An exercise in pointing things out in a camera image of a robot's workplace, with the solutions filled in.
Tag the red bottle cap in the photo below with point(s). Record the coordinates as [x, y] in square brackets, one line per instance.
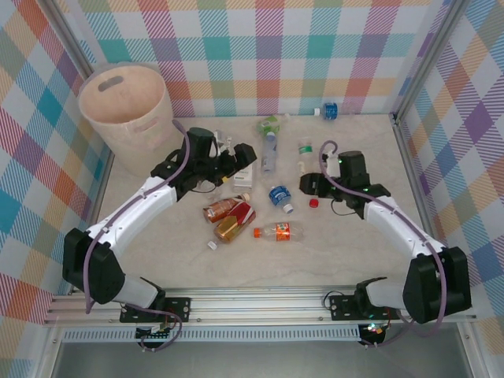
[313, 203]

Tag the orange soda bottle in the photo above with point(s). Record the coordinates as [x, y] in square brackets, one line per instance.
[280, 232]

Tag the beige round waste bin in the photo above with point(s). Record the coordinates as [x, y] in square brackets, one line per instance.
[118, 102]

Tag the clear bottle blue cap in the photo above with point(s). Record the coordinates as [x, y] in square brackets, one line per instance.
[270, 153]

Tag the blue white label bottle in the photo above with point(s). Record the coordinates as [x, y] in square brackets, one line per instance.
[279, 195]

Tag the amber tea bottle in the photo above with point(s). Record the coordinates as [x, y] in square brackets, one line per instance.
[220, 208]

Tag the small black circuit board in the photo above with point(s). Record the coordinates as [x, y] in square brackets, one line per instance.
[155, 334]

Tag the clear bottle white label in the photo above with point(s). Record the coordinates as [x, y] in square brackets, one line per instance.
[242, 181]

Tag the aluminium frame post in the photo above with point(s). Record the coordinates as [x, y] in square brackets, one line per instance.
[425, 59]
[74, 39]

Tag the white bottle cap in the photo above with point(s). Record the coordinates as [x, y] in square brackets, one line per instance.
[212, 245]

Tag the green label clear bottle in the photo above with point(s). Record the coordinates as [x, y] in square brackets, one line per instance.
[267, 125]

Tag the circuit board with lights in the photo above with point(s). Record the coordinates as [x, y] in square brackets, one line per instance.
[374, 330]

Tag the small green band bottle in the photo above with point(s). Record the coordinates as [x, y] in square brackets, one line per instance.
[305, 149]

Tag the aluminium side rail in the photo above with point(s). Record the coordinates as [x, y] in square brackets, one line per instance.
[415, 177]

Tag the red label amber bottle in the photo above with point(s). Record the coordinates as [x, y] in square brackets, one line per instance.
[236, 220]

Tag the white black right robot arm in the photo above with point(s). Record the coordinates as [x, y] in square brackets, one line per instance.
[393, 228]

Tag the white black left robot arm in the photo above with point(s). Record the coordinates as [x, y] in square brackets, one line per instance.
[130, 212]

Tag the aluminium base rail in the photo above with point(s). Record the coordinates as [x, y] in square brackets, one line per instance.
[256, 305]

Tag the dark blue label bottle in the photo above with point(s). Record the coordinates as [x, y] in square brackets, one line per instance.
[330, 111]

